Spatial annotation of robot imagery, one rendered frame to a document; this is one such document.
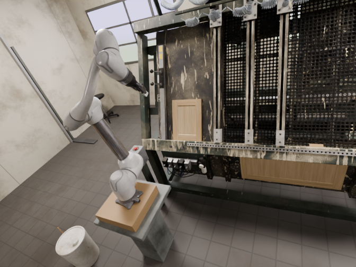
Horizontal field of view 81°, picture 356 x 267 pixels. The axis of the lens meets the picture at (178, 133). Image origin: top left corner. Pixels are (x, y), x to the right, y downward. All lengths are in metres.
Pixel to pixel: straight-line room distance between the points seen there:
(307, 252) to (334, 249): 0.22
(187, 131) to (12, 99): 3.37
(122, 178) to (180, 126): 0.81
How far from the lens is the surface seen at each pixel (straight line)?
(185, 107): 2.07
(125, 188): 1.69
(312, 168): 2.31
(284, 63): 1.86
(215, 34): 2.01
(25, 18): 5.04
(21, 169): 4.76
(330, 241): 2.49
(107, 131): 1.66
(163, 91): 2.16
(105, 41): 1.19
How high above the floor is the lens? 2.12
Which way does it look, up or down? 33 degrees down
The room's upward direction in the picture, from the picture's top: 17 degrees counter-clockwise
